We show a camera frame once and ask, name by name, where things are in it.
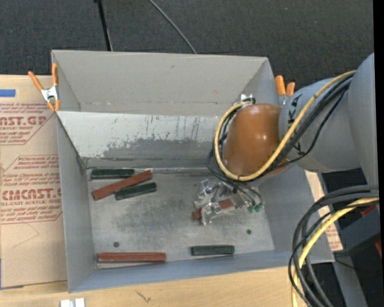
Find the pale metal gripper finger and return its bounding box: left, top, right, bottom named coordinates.
left=194, top=179, right=217, bottom=205
left=199, top=203, right=225, bottom=226

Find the red-brown block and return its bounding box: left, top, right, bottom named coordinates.
left=91, top=169, right=155, bottom=202
left=96, top=250, right=168, bottom=265
left=190, top=200, right=234, bottom=221

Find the dark green flat block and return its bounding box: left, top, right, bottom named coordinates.
left=190, top=244, right=236, bottom=257
left=114, top=182, right=158, bottom=201
left=91, top=167, right=136, bottom=181

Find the grey metal bin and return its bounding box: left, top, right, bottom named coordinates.
left=52, top=40, right=336, bottom=293

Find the brown cardboard board, red print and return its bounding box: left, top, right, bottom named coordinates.
left=0, top=62, right=346, bottom=291

